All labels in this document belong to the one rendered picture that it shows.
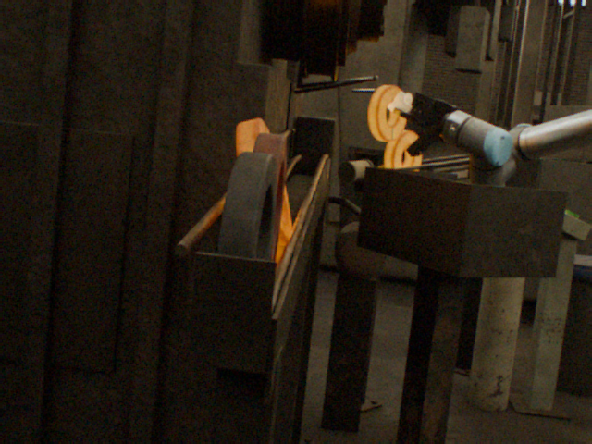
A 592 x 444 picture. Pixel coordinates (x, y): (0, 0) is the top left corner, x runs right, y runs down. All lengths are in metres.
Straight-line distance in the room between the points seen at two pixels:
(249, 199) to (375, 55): 3.89
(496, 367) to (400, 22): 2.44
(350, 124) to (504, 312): 2.26
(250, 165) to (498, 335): 1.87
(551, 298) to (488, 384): 0.32
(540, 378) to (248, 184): 2.02
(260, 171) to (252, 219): 0.05
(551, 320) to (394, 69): 2.25
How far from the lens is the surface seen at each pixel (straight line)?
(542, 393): 2.77
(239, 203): 0.81
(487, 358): 2.67
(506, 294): 2.63
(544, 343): 2.73
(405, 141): 2.52
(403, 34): 4.67
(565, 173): 4.04
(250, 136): 1.20
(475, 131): 2.28
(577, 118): 2.26
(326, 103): 4.70
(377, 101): 2.40
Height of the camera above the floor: 0.78
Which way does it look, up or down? 7 degrees down
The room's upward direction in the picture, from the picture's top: 6 degrees clockwise
